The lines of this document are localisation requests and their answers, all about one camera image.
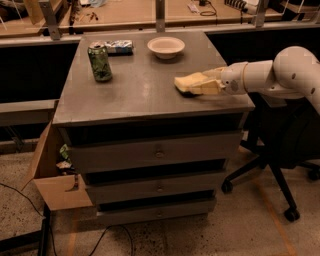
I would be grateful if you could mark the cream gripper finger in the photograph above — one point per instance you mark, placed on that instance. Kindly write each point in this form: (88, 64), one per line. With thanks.
(207, 87)
(215, 73)

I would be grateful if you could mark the black office chair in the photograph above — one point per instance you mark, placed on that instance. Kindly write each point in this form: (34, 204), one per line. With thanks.
(283, 134)

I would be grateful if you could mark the cardboard box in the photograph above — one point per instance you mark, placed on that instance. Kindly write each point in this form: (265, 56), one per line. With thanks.
(59, 191)

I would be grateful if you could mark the grey drawer cabinet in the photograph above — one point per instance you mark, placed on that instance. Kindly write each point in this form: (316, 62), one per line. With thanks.
(142, 103)

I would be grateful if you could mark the yellow sponge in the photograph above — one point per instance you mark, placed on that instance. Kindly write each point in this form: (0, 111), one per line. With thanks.
(190, 83)

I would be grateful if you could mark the blue white snack packet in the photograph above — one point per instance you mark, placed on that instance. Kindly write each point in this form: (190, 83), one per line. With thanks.
(120, 47)

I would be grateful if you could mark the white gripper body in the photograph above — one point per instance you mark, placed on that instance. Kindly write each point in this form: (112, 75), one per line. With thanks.
(233, 80)

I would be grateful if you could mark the white paper bowl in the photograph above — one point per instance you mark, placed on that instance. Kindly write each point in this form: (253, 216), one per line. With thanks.
(166, 47)

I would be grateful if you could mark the black metal stand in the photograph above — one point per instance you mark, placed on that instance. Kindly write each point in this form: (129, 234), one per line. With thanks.
(39, 237)

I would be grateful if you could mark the green soda can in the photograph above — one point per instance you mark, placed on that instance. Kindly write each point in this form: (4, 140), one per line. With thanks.
(98, 57)

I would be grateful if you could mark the wooden background workbench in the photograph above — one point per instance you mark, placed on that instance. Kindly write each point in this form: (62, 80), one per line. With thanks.
(59, 17)

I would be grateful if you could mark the bottom grey drawer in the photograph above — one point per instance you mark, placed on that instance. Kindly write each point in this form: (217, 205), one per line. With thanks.
(151, 213)

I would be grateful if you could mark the top grey drawer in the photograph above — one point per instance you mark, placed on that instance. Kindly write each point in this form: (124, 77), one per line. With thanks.
(147, 153)

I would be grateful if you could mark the grey drawer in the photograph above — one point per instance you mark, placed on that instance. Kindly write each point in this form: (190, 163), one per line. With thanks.
(154, 187)
(151, 213)
(147, 153)

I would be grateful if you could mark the middle grey drawer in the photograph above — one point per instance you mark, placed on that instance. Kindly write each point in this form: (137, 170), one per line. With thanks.
(154, 187)

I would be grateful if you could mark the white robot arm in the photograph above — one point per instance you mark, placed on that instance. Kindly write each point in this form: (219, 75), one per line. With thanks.
(294, 73)

